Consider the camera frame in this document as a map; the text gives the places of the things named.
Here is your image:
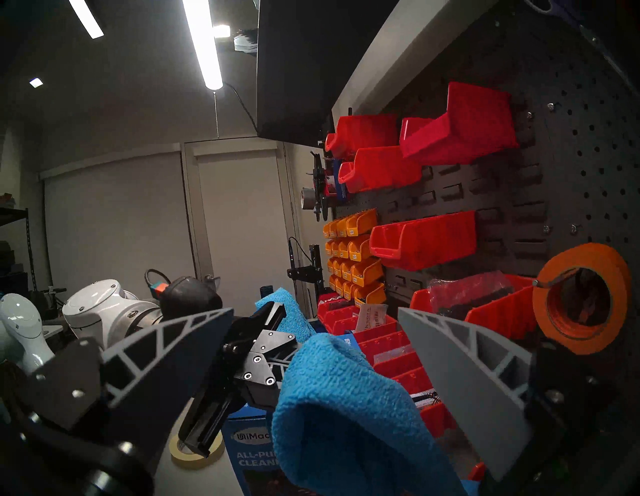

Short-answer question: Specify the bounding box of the yellow bin labelled M3-6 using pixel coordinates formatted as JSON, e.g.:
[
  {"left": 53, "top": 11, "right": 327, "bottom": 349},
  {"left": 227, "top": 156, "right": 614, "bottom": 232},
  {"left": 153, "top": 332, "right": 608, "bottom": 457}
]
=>
[{"left": 350, "top": 257, "right": 385, "bottom": 287}]

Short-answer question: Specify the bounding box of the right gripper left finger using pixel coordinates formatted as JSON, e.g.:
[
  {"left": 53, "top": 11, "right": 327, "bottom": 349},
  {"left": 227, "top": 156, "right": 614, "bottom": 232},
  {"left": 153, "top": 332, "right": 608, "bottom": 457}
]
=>
[{"left": 100, "top": 307, "right": 235, "bottom": 463}]

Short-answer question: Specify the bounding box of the black metal stand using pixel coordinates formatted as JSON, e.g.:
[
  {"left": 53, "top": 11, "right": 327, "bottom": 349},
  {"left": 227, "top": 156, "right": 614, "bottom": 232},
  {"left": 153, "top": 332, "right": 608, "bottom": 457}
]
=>
[{"left": 286, "top": 237, "right": 327, "bottom": 301}]

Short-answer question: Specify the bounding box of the blue hand tool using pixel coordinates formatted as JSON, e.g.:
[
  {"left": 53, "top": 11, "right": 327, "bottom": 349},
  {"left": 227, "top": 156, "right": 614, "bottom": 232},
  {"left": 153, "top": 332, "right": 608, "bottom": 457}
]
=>
[{"left": 332, "top": 160, "right": 349, "bottom": 202}]

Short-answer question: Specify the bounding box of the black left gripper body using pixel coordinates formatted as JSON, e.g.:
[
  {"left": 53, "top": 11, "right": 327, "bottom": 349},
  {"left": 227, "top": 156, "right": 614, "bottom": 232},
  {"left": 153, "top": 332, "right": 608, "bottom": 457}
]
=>
[{"left": 220, "top": 310, "right": 302, "bottom": 412}]

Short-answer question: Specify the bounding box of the beige masking tape roll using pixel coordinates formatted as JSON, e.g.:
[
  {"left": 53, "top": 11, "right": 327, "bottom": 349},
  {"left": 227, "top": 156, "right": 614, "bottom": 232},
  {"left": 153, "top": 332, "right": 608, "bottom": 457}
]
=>
[{"left": 169, "top": 430, "right": 226, "bottom": 470}]

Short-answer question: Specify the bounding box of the grey door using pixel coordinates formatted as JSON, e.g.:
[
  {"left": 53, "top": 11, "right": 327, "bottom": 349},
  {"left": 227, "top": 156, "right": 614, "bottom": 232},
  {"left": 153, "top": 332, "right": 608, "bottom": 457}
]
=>
[{"left": 182, "top": 139, "right": 302, "bottom": 317}]

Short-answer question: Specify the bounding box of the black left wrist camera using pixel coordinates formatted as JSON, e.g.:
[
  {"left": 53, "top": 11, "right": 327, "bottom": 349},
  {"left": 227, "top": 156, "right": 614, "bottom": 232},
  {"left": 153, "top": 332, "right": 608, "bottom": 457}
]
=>
[{"left": 159, "top": 276, "right": 224, "bottom": 322}]

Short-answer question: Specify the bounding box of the red bin with wires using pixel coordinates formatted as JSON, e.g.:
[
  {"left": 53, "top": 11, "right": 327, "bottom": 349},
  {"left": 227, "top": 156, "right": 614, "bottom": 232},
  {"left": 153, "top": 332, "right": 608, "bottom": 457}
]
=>
[{"left": 395, "top": 367, "right": 457, "bottom": 439}]

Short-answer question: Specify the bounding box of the ceiling light bar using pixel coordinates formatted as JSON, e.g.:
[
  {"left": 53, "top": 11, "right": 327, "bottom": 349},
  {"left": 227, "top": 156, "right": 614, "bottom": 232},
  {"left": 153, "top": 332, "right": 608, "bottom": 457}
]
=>
[
  {"left": 182, "top": 0, "right": 224, "bottom": 91},
  {"left": 69, "top": 0, "right": 105, "bottom": 40}
]

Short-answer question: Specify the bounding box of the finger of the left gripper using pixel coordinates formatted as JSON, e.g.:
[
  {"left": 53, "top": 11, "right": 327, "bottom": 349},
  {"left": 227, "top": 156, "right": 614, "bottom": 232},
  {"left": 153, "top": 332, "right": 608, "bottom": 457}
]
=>
[
  {"left": 251, "top": 301, "right": 288, "bottom": 332},
  {"left": 176, "top": 369, "right": 247, "bottom": 458}
]

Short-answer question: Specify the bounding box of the dark red plastic bin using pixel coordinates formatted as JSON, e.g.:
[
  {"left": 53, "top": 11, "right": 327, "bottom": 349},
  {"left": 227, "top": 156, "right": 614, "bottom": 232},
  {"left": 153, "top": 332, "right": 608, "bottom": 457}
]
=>
[{"left": 400, "top": 82, "right": 519, "bottom": 166}]

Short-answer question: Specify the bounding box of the yellow bin labelled M4 hex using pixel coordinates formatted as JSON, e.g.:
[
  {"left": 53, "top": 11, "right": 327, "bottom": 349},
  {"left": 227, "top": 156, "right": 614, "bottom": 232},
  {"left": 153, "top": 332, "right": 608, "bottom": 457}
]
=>
[{"left": 354, "top": 281, "right": 387, "bottom": 307}]

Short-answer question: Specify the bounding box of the yellow bin labelled M3X6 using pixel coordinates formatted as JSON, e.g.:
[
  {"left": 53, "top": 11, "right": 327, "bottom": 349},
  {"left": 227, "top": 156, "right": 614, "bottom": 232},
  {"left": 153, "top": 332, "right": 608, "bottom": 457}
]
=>
[{"left": 345, "top": 209, "right": 379, "bottom": 237}]

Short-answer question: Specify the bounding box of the white paper packet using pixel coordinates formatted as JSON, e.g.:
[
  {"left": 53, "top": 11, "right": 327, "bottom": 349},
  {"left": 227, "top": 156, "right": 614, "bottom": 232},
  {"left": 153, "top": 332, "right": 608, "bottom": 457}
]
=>
[{"left": 355, "top": 303, "right": 389, "bottom": 334}]

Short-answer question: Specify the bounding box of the orange tape roll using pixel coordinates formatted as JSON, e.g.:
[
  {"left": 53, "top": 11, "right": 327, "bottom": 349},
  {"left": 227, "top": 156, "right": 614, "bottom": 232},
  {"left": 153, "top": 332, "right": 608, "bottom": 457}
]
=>
[{"left": 532, "top": 243, "right": 632, "bottom": 356}]

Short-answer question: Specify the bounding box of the yellow bin labelled M3-4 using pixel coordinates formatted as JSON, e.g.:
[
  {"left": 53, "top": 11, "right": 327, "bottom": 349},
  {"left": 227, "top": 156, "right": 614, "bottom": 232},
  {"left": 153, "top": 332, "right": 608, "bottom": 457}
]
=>
[{"left": 347, "top": 235, "right": 374, "bottom": 262}]

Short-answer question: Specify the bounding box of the blue shop towel box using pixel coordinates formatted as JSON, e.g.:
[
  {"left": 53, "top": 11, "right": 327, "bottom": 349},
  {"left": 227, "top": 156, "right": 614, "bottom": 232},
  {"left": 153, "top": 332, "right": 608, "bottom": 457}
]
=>
[{"left": 222, "top": 332, "right": 362, "bottom": 496}]

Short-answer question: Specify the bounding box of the black overhead cabinet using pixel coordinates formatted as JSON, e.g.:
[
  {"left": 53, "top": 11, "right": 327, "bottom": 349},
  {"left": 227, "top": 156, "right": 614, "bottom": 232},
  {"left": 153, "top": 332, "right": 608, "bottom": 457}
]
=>
[{"left": 256, "top": 0, "right": 401, "bottom": 148}]

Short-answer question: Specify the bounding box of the red bin with plastic bag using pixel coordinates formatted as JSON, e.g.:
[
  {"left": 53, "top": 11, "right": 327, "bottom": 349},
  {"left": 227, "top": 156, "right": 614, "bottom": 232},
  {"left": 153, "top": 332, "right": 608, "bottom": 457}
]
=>
[{"left": 410, "top": 274, "right": 539, "bottom": 342}]

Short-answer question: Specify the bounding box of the clear plastic bag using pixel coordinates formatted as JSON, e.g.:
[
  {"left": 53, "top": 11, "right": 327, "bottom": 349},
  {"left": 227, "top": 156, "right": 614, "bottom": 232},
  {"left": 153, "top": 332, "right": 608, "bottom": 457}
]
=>
[{"left": 429, "top": 271, "right": 516, "bottom": 319}]

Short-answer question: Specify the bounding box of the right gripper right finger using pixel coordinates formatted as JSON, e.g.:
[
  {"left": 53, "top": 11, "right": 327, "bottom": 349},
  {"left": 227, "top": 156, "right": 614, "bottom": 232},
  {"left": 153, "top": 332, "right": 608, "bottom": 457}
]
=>
[{"left": 397, "top": 306, "right": 534, "bottom": 482}]

